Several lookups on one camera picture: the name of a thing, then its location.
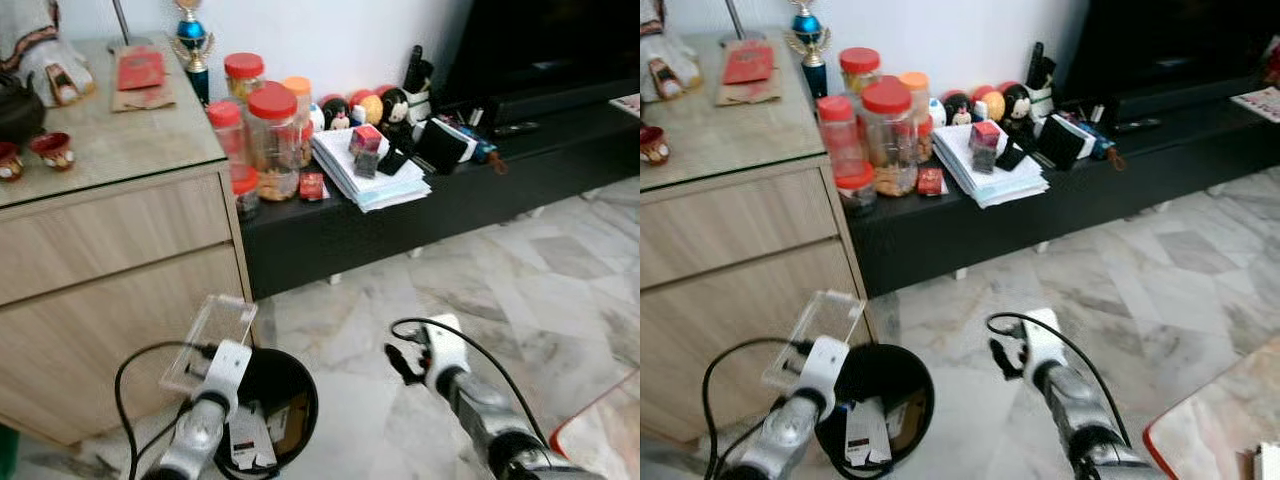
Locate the clear plastic container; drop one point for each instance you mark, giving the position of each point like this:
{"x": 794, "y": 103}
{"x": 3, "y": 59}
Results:
{"x": 210, "y": 330}
{"x": 815, "y": 325}

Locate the black rubbish bin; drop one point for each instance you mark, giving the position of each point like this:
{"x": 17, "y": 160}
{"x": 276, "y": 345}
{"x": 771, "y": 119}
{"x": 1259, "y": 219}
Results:
{"x": 290, "y": 385}
{"x": 900, "y": 380}

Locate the white paper trash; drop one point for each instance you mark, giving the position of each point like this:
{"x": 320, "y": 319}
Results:
{"x": 865, "y": 435}
{"x": 245, "y": 440}

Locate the black tv console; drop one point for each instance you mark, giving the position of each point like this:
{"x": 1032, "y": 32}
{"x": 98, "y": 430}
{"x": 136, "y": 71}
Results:
{"x": 450, "y": 210}
{"x": 1080, "y": 200}

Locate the white paper stack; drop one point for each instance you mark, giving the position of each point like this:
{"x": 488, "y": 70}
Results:
{"x": 1000, "y": 180}
{"x": 385, "y": 185}

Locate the marble folding table red edge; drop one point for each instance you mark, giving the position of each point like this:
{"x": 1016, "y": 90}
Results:
{"x": 600, "y": 430}
{"x": 1210, "y": 430}

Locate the small red packet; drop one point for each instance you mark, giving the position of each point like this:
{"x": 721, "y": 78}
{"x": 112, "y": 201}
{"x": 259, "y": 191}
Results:
{"x": 311, "y": 187}
{"x": 930, "y": 182}

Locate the black phone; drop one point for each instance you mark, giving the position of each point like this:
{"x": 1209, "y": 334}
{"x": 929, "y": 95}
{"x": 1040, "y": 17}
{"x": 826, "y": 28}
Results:
{"x": 1012, "y": 156}
{"x": 394, "y": 161}

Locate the black box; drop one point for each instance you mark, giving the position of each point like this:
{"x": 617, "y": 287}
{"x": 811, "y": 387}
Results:
{"x": 440, "y": 145}
{"x": 1062, "y": 140}

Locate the red topped small box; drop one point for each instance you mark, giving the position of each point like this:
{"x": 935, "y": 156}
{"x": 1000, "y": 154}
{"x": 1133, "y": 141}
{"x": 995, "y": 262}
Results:
{"x": 985, "y": 140}
{"x": 366, "y": 145}

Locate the small red lid jar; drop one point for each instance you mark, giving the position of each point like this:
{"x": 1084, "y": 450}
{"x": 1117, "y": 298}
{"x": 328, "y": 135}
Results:
{"x": 856, "y": 190}
{"x": 245, "y": 195}

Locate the large red lid jar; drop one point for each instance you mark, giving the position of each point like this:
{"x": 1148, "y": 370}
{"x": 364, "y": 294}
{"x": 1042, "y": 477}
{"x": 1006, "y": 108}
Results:
{"x": 272, "y": 140}
{"x": 888, "y": 135}

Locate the mickey mouse plush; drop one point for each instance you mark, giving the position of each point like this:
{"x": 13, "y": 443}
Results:
{"x": 398, "y": 110}
{"x": 1017, "y": 105}

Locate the orange round figurine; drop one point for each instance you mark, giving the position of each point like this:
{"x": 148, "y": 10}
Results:
{"x": 992, "y": 104}
{"x": 370, "y": 108}

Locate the black white round figurine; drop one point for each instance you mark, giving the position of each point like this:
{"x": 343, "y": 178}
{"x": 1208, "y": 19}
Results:
{"x": 335, "y": 112}
{"x": 958, "y": 108}

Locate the white folded paper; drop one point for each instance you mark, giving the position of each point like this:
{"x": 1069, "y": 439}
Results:
{"x": 1268, "y": 462}

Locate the slim red lid jar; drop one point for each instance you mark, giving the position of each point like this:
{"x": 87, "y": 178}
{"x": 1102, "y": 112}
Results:
{"x": 226, "y": 140}
{"x": 838, "y": 135}

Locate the orange lid jar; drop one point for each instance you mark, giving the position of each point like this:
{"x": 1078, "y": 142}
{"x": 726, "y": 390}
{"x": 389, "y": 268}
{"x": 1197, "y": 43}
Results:
{"x": 298, "y": 100}
{"x": 914, "y": 95}

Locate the black remote holder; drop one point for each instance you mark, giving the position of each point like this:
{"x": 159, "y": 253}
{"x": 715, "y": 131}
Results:
{"x": 1038, "y": 65}
{"x": 415, "y": 70}

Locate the light wooden cabinet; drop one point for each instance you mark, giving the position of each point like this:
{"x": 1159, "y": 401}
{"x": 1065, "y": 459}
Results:
{"x": 730, "y": 250}
{"x": 100, "y": 260}

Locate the red teacup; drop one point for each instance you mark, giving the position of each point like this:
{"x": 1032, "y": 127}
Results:
{"x": 52, "y": 150}
{"x": 8, "y": 162}
{"x": 652, "y": 145}

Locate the short red lid jar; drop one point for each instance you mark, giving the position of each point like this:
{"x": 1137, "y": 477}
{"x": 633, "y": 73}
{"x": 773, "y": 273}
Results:
{"x": 243, "y": 80}
{"x": 860, "y": 72}

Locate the printed booklet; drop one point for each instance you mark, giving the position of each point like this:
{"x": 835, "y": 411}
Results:
{"x": 1260, "y": 102}
{"x": 628, "y": 103}

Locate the black television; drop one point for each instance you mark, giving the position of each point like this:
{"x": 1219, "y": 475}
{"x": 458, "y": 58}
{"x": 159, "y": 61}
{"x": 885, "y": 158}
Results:
{"x": 1160, "y": 45}
{"x": 540, "y": 50}

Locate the brown paper bag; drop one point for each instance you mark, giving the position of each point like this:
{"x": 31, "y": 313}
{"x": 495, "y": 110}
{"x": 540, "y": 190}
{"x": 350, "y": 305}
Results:
{"x": 750, "y": 92}
{"x": 145, "y": 100}

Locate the blue gold trophy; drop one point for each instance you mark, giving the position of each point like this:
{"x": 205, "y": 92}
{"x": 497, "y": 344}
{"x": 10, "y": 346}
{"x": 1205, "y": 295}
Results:
{"x": 192, "y": 45}
{"x": 808, "y": 40}

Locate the red ornament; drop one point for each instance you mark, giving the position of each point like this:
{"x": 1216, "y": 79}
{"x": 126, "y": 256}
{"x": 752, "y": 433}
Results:
{"x": 1273, "y": 62}

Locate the red envelope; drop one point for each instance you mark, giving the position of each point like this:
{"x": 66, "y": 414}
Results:
{"x": 748, "y": 62}
{"x": 140, "y": 68}

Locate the green object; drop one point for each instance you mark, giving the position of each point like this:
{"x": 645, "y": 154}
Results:
{"x": 7, "y": 455}

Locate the patterned white cloth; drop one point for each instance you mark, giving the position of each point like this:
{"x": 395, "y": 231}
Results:
{"x": 25, "y": 35}
{"x": 650, "y": 12}

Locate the grey metal pole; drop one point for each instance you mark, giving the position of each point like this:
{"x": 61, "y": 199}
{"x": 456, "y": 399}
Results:
{"x": 736, "y": 18}
{"x": 121, "y": 20}

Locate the black teapot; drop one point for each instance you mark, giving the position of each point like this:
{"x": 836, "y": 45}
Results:
{"x": 18, "y": 105}

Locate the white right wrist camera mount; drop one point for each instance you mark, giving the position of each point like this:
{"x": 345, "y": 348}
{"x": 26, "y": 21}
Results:
{"x": 445, "y": 345}
{"x": 1043, "y": 340}

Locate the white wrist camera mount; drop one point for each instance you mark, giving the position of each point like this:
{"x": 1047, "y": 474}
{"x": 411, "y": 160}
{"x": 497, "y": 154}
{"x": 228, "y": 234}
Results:
{"x": 1043, "y": 340}
{"x": 828, "y": 365}
{"x": 228, "y": 368}
{"x": 445, "y": 345}

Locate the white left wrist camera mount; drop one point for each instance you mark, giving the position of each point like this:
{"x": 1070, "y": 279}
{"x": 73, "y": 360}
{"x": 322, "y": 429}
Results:
{"x": 228, "y": 368}
{"x": 828, "y": 365}

